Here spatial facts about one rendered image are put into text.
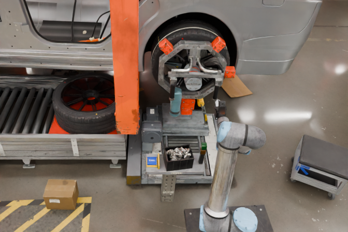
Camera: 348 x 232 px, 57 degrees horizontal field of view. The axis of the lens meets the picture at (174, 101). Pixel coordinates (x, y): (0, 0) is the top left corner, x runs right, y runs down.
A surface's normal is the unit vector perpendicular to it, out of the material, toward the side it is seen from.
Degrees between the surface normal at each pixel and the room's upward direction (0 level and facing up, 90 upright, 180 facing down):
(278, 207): 0
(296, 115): 0
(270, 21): 90
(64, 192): 0
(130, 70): 90
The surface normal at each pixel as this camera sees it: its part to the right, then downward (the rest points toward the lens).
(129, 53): 0.06, 0.65
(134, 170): 0.07, -0.76
